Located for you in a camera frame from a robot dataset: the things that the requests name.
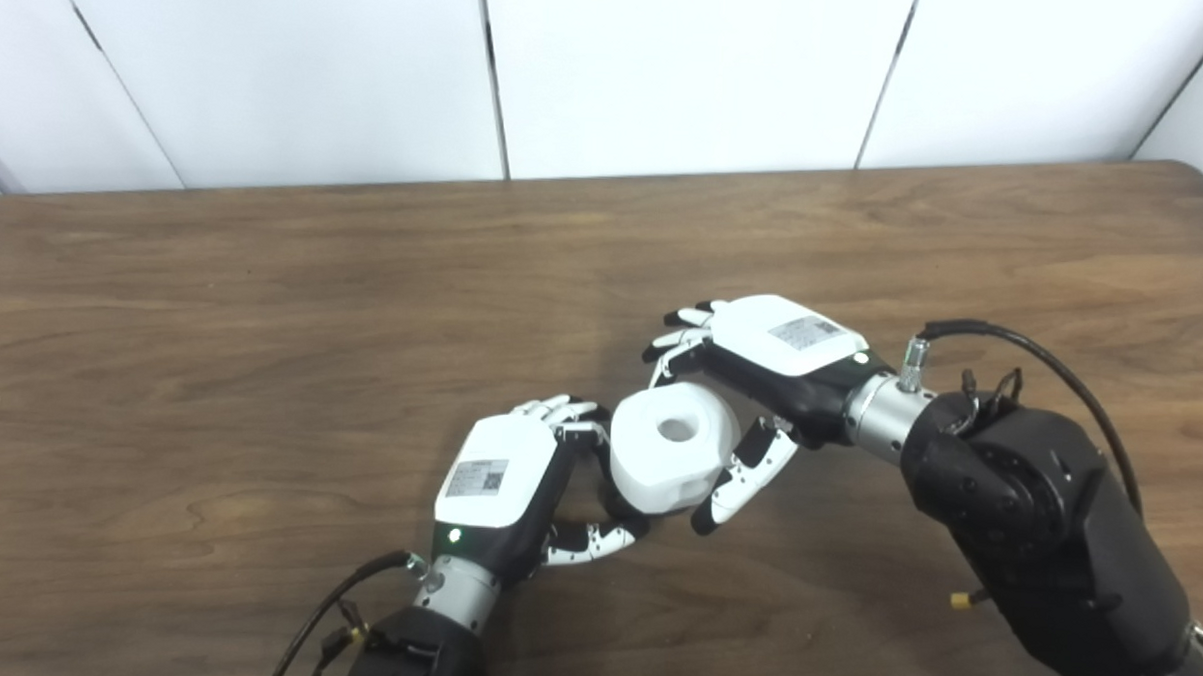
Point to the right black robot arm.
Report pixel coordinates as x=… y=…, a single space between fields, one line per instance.
x=1045 y=524

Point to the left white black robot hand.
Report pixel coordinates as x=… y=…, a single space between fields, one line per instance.
x=497 y=474

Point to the round white cylinder piece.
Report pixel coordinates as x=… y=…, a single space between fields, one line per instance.
x=662 y=470

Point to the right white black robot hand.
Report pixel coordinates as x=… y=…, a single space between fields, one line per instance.
x=791 y=350

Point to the black flanged holder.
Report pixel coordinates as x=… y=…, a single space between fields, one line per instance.
x=621 y=507

